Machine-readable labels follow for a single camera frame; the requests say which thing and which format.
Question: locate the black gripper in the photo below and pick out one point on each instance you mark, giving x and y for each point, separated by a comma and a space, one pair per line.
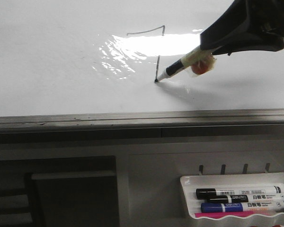
247, 25

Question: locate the taped black whiteboard marker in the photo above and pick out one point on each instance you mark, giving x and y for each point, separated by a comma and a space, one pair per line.
199, 61

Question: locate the black cap whiteboard marker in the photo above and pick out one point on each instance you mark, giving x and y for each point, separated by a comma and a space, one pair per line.
203, 193

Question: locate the blue cap whiteboard marker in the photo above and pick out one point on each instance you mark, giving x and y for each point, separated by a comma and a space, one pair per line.
245, 206

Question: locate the white plastic marker tray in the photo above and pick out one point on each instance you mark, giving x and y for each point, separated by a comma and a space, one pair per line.
193, 205

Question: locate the black barrel deli marker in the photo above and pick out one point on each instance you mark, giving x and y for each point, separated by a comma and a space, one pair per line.
246, 198

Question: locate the pink highlighter marker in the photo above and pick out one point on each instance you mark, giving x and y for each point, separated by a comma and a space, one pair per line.
243, 214

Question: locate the white whiteboard with aluminium frame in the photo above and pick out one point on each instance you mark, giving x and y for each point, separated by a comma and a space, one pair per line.
92, 64

